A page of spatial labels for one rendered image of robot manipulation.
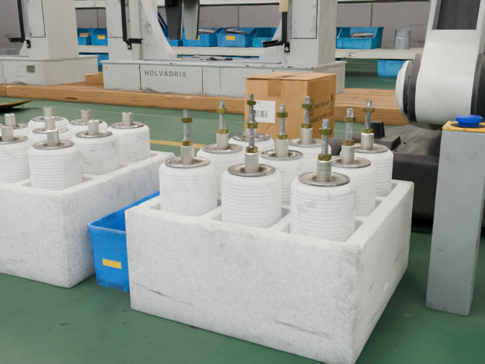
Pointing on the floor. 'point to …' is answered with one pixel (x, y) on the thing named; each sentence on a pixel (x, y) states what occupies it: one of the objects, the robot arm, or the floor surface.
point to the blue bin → (112, 247)
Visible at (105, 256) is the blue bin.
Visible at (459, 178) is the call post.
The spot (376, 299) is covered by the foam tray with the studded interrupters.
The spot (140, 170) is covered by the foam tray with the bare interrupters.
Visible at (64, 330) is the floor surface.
